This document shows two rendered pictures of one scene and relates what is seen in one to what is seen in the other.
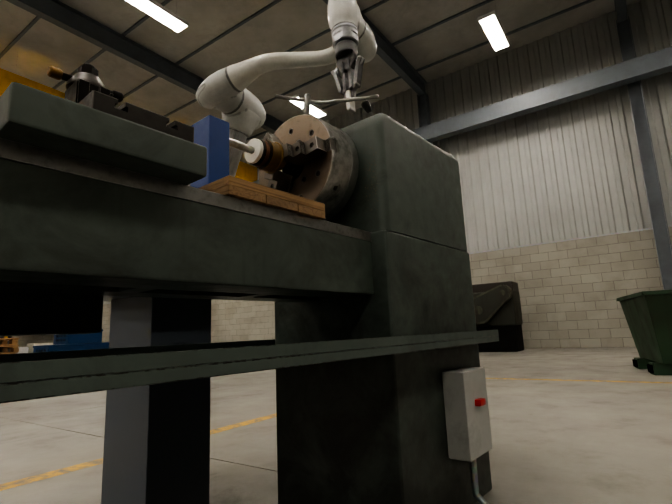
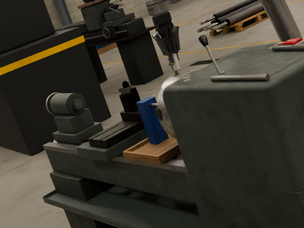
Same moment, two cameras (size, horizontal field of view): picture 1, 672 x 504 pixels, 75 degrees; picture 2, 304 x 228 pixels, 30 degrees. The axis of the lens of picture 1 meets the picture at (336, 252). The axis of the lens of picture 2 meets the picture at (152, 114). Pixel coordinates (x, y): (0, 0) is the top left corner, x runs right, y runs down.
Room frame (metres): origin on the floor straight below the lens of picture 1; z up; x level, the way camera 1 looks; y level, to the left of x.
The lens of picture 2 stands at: (1.86, -2.29, 1.73)
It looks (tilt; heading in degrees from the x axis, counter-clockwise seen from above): 14 degrees down; 108
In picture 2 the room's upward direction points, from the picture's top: 19 degrees counter-clockwise
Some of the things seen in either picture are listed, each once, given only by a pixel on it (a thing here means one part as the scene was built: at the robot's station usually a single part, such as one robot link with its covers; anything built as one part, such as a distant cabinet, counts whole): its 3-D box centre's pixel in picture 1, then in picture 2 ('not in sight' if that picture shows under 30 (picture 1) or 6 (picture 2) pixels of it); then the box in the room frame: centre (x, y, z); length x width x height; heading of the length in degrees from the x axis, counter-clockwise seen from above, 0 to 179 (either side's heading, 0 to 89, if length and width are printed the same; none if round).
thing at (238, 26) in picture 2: not in sight; (244, 20); (0.69, 8.94, 0.07); 1.24 x 0.86 x 0.14; 51
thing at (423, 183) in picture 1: (373, 202); (263, 109); (1.61, -0.15, 1.06); 0.59 x 0.48 x 0.39; 141
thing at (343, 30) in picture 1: (345, 39); (158, 7); (1.31, -0.06, 1.55); 0.09 x 0.09 x 0.06
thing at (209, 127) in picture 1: (209, 165); (152, 120); (1.02, 0.30, 1.00); 0.08 x 0.06 x 0.23; 51
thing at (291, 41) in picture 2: not in sight; (292, 42); (1.77, -0.02, 1.26); 0.06 x 0.06 x 0.02; 51
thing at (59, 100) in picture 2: not in sight; (71, 114); (0.35, 0.85, 1.01); 0.30 x 0.20 x 0.29; 141
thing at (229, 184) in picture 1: (234, 214); (168, 141); (1.08, 0.26, 0.88); 0.36 x 0.30 x 0.04; 51
